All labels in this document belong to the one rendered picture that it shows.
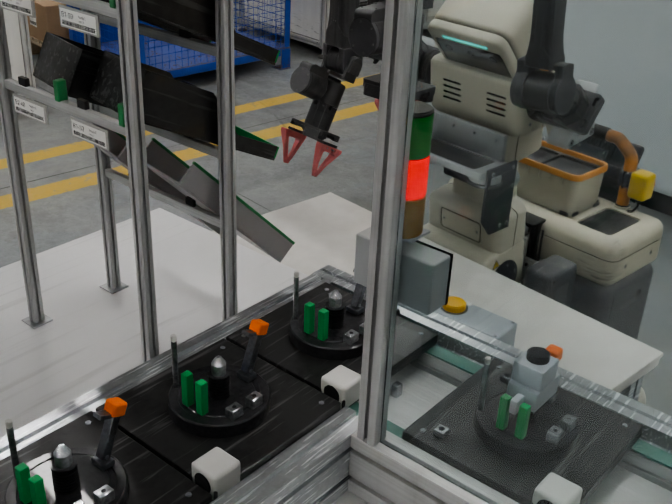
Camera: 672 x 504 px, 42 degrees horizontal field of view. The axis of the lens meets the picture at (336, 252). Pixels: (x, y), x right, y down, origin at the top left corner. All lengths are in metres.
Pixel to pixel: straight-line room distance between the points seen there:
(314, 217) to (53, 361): 0.74
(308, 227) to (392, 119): 1.03
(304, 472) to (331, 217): 0.97
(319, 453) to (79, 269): 0.82
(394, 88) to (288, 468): 0.50
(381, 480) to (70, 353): 0.62
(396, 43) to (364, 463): 0.57
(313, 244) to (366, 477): 0.78
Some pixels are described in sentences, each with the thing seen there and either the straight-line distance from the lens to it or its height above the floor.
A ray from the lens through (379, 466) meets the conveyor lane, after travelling 1.20.
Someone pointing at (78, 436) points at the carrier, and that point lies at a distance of 1.21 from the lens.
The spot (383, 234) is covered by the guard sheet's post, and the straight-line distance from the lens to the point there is 1.01.
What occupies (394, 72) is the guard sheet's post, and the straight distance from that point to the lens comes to 0.95.
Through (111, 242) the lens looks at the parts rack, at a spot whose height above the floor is 0.96.
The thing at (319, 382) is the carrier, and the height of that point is 0.97.
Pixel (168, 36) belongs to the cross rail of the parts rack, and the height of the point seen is 1.39.
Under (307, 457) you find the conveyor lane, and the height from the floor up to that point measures 0.96.
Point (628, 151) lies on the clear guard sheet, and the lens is 0.85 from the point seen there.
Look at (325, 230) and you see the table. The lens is 1.95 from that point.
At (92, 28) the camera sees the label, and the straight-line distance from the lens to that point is 1.23.
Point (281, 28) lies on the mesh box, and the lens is 6.24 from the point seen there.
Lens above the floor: 1.72
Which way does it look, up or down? 28 degrees down
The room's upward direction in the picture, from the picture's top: 3 degrees clockwise
